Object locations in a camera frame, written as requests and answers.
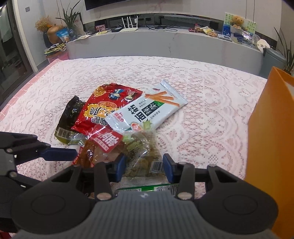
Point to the black wall television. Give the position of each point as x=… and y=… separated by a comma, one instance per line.
x=91, y=4

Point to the grey tv console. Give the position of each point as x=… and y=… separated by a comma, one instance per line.
x=180, y=44

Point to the red puffed snack bag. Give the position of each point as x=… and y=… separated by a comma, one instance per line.
x=105, y=100

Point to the grey trash bin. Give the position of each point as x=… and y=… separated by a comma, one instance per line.
x=271, y=58

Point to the dark seaweed snack packet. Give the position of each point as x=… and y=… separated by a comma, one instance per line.
x=64, y=132

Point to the brown teddy bear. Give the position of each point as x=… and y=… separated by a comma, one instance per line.
x=237, y=21

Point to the potted plant left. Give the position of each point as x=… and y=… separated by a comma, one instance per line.
x=69, y=17

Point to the potted plant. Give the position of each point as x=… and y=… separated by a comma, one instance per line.
x=287, y=51
x=69, y=17

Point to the white wifi router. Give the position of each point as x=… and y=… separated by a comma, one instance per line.
x=130, y=26

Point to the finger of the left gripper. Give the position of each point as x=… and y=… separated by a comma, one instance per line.
x=59, y=154

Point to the potted plant right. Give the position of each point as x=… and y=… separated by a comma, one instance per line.
x=287, y=51

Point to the green pickled vegetable packet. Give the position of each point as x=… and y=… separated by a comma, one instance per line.
x=143, y=155

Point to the red braised meat packet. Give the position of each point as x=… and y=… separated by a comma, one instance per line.
x=102, y=145

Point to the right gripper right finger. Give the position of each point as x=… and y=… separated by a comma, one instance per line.
x=185, y=175

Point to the white spicy strip packet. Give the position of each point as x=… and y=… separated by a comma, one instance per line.
x=153, y=107

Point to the green greeting card board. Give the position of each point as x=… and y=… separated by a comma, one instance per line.
x=248, y=25

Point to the pink storage basket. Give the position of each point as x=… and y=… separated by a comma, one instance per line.
x=61, y=55

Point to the green sausage stick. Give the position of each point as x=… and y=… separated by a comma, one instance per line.
x=172, y=188

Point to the golden vase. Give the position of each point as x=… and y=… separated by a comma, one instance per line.
x=52, y=34

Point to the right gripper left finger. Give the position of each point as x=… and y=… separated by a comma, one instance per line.
x=97, y=179

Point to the orange cardboard box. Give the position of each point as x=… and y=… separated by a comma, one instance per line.
x=270, y=147

